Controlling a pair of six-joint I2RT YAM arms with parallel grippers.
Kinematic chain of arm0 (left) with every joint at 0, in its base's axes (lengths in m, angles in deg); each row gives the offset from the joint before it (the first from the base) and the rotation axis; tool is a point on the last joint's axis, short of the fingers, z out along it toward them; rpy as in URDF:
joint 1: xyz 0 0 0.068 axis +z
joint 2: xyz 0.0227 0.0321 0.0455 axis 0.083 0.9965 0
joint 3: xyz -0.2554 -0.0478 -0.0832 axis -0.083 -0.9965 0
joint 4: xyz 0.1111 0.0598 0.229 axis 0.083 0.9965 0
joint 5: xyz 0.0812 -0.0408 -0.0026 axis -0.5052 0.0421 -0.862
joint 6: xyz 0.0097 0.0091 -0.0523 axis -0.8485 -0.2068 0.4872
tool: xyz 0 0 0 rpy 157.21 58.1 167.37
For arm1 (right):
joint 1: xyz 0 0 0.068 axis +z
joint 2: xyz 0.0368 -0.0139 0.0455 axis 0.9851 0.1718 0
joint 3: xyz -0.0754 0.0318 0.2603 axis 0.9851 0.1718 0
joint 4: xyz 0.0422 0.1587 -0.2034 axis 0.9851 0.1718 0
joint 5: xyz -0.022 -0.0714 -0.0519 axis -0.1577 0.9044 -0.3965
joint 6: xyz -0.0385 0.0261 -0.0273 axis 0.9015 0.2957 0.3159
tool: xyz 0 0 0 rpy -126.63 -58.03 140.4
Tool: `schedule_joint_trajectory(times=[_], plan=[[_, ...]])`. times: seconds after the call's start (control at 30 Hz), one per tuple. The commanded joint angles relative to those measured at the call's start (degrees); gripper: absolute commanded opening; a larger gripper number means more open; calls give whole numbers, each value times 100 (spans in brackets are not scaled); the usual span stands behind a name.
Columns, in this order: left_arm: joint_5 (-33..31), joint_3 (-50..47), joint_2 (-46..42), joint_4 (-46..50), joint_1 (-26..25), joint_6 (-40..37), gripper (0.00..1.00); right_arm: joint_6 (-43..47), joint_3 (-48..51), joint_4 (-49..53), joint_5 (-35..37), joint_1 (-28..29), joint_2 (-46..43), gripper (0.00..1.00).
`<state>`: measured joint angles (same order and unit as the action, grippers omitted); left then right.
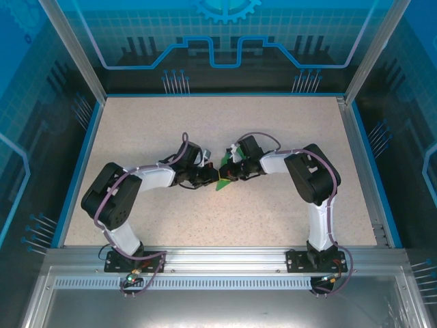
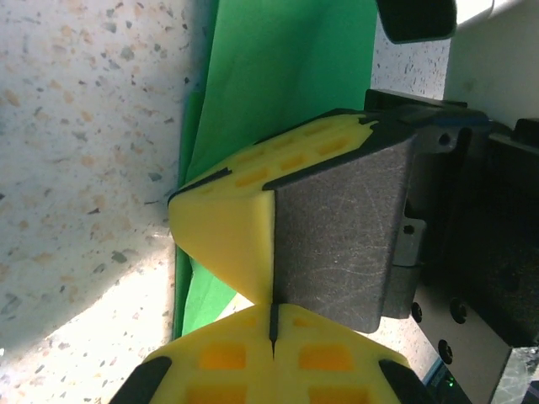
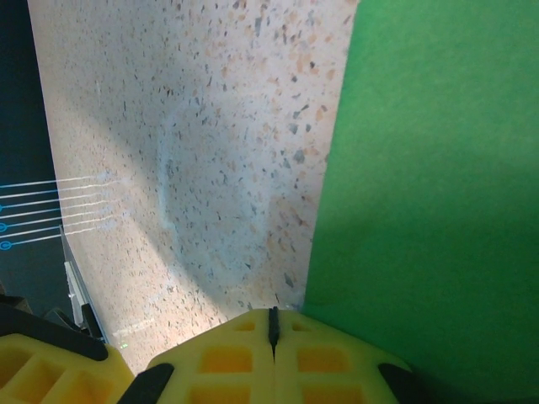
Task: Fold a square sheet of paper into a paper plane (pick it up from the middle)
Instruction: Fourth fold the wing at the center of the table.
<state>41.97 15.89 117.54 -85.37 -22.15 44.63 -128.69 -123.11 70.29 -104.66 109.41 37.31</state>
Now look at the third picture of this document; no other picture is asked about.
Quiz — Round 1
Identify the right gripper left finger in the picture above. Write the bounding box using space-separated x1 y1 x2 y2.
121 306 275 404

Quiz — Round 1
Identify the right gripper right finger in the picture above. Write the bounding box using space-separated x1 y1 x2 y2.
272 308 426 404

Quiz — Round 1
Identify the green square paper sheet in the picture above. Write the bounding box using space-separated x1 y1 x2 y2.
301 0 539 404

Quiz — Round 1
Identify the aluminium frame post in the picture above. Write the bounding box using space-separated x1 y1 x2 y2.
61 225 111 347

